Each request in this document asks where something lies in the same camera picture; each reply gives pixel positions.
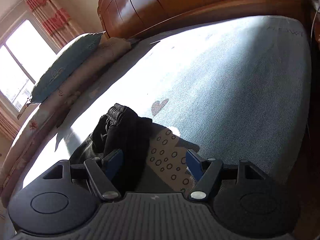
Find black track pants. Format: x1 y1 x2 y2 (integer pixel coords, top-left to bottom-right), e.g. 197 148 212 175
69 103 152 194

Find beige floral pillow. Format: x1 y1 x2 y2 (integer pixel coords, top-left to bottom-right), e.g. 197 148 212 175
1 37 131 207

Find blue floral bed sheet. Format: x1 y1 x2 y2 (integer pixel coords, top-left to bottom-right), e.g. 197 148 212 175
22 16 311 186

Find blue floral pillow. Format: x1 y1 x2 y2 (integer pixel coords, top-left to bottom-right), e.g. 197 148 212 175
26 31 104 106

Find wooden headboard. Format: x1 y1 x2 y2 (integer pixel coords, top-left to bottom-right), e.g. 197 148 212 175
97 0 304 38

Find window with white frame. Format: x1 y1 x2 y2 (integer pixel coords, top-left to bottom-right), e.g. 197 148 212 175
1 11 58 118

